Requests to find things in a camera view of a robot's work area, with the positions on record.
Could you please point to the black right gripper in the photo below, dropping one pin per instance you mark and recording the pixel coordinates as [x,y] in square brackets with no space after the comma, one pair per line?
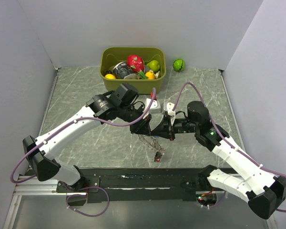
[164,129]

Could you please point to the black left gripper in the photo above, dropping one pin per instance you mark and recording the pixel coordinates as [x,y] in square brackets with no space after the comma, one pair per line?
[142,127]

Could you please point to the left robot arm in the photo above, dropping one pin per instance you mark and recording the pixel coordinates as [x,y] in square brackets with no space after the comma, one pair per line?
[42,152]

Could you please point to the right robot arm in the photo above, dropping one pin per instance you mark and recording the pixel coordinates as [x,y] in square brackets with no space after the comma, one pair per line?
[264,192]

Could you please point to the yellow lemon toy right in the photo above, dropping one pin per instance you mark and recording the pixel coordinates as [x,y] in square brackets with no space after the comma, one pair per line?
[150,75]

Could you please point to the yellow lemon toy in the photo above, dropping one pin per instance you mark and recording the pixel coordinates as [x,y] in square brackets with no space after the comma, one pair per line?
[150,75]
[110,76]

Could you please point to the yellow lemon toy left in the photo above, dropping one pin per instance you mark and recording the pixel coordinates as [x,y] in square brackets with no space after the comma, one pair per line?
[110,76]

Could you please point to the green pear toy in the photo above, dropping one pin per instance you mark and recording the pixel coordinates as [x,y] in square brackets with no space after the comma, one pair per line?
[154,65]

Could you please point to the red dragon fruit toy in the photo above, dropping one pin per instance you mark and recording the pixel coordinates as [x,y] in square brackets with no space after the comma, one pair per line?
[136,63]

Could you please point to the green watermelon toy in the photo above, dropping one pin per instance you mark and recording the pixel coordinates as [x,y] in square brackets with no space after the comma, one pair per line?
[179,65]

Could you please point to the olive green plastic bin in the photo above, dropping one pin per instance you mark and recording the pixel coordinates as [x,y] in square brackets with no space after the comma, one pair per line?
[115,55]

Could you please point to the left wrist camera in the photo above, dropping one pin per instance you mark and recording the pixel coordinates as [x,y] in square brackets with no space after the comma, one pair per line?
[155,107]

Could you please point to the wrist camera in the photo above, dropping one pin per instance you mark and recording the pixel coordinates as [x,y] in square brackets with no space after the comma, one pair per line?
[168,107]
[155,107]

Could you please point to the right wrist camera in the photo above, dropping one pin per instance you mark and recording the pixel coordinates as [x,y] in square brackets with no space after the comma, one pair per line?
[168,107]

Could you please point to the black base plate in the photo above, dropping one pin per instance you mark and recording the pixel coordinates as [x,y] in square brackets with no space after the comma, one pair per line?
[134,184]

